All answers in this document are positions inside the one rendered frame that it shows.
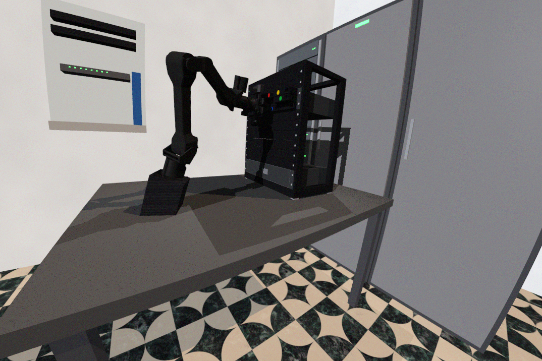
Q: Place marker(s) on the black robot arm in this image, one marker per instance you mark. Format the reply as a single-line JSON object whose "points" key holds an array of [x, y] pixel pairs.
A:
{"points": [[182, 68]]}

